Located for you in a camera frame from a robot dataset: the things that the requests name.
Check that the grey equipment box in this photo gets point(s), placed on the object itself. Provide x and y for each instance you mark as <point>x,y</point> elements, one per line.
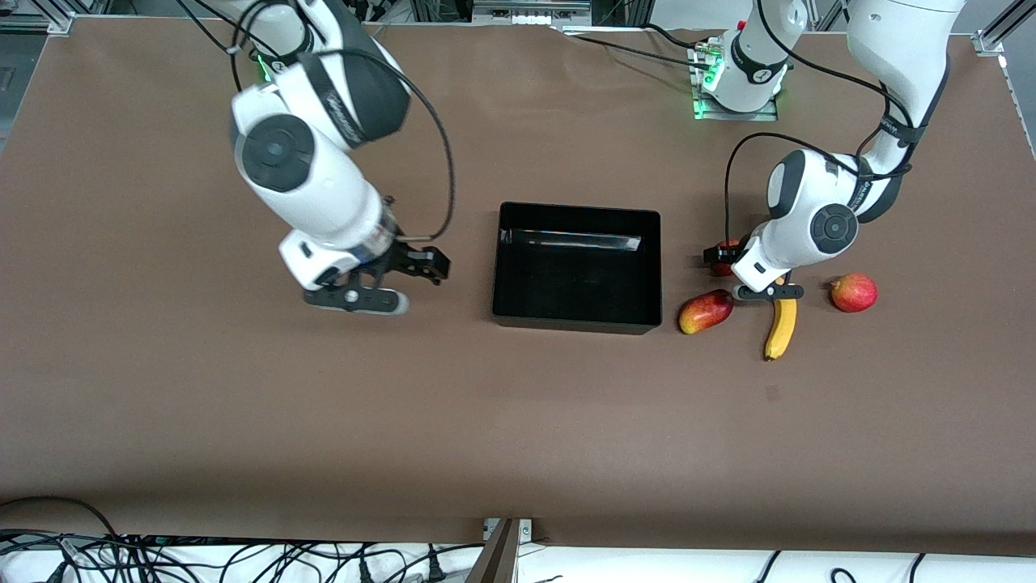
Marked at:
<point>530,10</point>

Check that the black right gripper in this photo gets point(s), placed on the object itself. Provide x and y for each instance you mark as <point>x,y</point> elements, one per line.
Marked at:
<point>409,259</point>

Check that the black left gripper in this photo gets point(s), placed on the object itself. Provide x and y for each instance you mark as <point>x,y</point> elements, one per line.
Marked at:
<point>719,254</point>

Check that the yellow banana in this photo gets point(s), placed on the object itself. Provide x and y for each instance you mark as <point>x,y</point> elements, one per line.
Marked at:
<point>782,324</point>

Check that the red yellow mango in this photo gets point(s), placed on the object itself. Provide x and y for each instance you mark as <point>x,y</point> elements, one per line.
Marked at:
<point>702,313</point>

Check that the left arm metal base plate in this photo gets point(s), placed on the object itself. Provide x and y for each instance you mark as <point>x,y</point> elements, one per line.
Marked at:
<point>702,105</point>

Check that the small metal bracket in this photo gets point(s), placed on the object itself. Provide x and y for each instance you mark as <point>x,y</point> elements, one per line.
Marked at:
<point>524,528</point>

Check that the dark slanted post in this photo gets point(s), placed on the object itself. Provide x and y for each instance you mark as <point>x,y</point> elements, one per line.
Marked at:
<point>495,559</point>

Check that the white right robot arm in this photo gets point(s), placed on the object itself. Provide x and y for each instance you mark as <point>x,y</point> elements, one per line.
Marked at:
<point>316,178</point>

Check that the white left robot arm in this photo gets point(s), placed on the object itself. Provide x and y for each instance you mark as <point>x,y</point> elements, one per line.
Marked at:
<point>809,219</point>

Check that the black plastic box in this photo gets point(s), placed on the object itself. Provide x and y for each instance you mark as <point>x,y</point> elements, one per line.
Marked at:
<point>575,283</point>

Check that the small red apple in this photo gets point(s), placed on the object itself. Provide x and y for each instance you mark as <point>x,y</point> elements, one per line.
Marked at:
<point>726,249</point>

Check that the red apple on table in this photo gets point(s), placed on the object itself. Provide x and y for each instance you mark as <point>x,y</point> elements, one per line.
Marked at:
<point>855,293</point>

